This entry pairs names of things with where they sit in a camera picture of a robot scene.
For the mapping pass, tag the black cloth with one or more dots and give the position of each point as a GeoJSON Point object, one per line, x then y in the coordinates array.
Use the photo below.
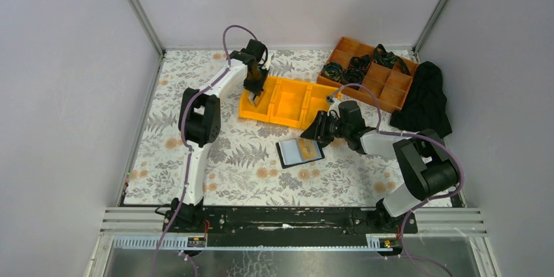
{"type": "Point", "coordinates": [425, 104]}

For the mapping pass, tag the dark floral rolled tie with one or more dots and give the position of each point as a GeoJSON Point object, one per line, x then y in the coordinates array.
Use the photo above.
{"type": "Point", "coordinates": [353, 76]}

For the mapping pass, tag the blue yellow rolled tie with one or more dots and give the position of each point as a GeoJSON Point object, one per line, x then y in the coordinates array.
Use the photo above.
{"type": "Point", "coordinates": [332, 71]}

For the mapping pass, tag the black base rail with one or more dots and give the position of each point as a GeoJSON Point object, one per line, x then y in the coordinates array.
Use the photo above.
{"type": "Point", "coordinates": [290, 227]}

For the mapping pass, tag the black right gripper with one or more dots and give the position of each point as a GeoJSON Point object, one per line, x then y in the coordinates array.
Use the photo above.
{"type": "Point", "coordinates": [321, 124]}

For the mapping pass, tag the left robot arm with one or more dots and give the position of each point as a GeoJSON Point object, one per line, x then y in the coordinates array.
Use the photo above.
{"type": "Point", "coordinates": [200, 119]}

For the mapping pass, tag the black leather card holder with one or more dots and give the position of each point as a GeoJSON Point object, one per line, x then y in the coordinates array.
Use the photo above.
{"type": "Point", "coordinates": [290, 155]}

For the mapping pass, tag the yellow plastic divided bin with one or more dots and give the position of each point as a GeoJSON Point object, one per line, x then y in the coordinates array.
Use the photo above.
{"type": "Point", "coordinates": [286, 102]}

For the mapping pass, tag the dark green rolled tie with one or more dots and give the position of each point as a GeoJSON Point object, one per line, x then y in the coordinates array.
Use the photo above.
{"type": "Point", "coordinates": [388, 59]}

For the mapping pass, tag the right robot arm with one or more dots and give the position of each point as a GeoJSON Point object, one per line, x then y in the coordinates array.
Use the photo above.
{"type": "Point", "coordinates": [426, 165]}

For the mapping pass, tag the wooden compartment organizer tray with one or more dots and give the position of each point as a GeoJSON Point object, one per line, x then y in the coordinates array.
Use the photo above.
{"type": "Point", "coordinates": [390, 86]}

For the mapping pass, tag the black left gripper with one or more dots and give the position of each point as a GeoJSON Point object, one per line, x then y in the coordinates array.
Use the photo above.
{"type": "Point", "coordinates": [255, 85]}

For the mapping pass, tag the floral patterned table mat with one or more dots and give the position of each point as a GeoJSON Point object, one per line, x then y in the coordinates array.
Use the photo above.
{"type": "Point", "coordinates": [243, 166]}

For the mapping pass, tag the orange logo credit card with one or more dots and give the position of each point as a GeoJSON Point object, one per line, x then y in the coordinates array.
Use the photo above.
{"type": "Point", "coordinates": [309, 149]}

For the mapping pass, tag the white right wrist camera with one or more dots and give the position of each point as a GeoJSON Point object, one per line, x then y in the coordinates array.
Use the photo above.
{"type": "Point", "coordinates": [333, 106]}

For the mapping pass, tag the black rolled tie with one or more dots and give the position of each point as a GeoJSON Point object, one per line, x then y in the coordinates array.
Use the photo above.
{"type": "Point", "coordinates": [361, 63]}

